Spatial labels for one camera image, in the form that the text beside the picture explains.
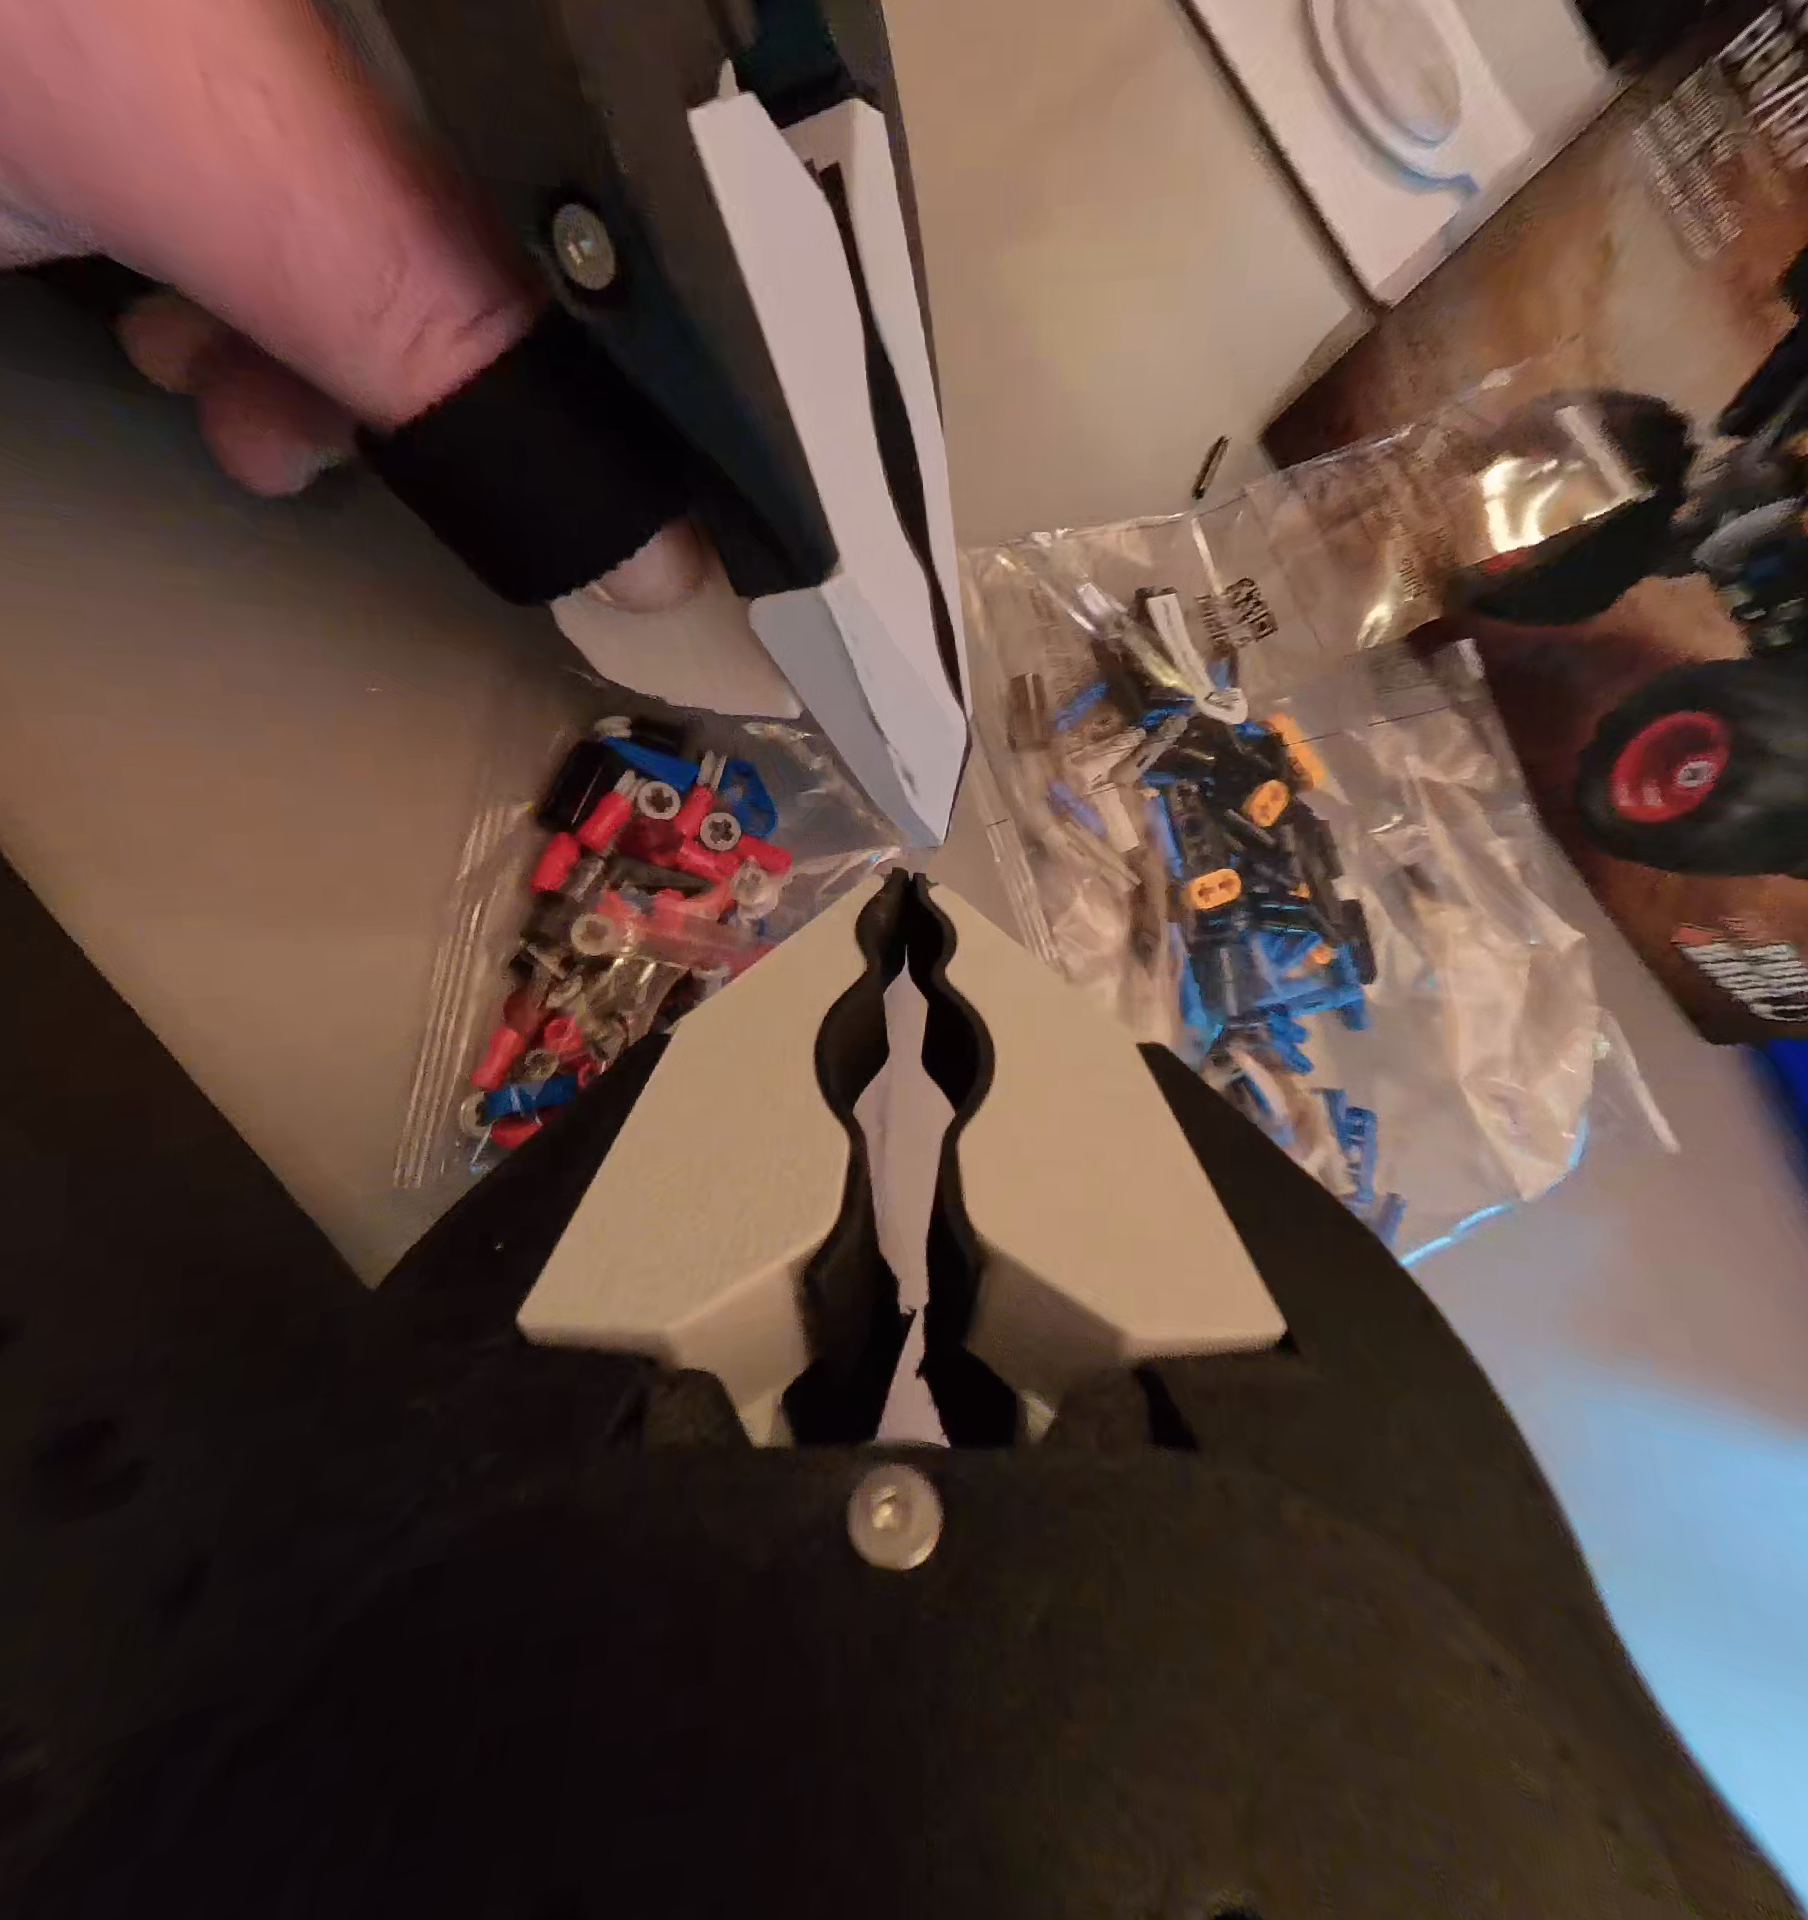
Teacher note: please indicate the person's left hand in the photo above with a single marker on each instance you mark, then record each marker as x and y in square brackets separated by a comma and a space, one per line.
[168, 151]

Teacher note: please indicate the dark toy truck box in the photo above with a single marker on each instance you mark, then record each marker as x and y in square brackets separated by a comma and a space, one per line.
[1593, 269]

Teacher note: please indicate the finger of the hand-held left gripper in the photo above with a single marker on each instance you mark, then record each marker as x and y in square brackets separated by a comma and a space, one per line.
[783, 375]
[889, 225]

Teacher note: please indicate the white sign stand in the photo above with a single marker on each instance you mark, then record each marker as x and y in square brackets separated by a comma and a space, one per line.
[1294, 120]

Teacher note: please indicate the bag of black blue parts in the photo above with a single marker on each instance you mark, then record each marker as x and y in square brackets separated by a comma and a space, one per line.
[1504, 960]

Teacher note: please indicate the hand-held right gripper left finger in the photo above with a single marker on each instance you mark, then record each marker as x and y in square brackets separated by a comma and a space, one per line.
[680, 1200]

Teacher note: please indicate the grey desk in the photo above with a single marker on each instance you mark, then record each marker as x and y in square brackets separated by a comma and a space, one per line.
[1114, 300]

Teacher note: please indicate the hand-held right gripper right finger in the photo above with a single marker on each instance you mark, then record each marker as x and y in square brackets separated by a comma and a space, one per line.
[1130, 1200]

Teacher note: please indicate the black toy axle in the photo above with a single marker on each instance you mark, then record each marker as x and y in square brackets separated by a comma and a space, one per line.
[1213, 469]

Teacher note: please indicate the clear bag of small pins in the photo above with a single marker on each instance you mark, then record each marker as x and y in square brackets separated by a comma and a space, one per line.
[618, 901]

